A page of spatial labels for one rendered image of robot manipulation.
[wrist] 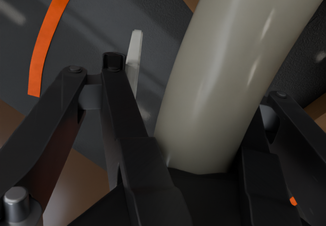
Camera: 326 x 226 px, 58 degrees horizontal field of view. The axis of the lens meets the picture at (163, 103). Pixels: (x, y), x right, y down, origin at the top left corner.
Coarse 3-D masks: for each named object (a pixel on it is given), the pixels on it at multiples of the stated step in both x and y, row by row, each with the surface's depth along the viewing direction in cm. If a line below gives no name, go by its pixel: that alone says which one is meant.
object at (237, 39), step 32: (224, 0) 7; (256, 0) 7; (288, 0) 7; (320, 0) 7; (192, 32) 8; (224, 32) 7; (256, 32) 7; (288, 32) 7; (192, 64) 8; (224, 64) 8; (256, 64) 8; (192, 96) 8; (224, 96) 8; (256, 96) 8; (160, 128) 10; (192, 128) 9; (224, 128) 9; (192, 160) 9; (224, 160) 9
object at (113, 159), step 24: (120, 72) 15; (120, 96) 13; (120, 120) 11; (120, 144) 9; (144, 144) 9; (120, 168) 9; (144, 168) 8; (144, 192) 7; (168, 192) 7; (144, 216) 6; (168, 216) 6
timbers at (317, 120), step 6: (324, 96) 108; (312, 102) 110; (318, 102) 108; (324, 102) 106; (306, 108) 111; (312, 108) 108; (318, 108) 106; (324, 108) 104; (312, 114) 106; (318, 114) 104; (324, 114) 103; (318, 120) 104; (324, 120) 104; (324, 126) 105
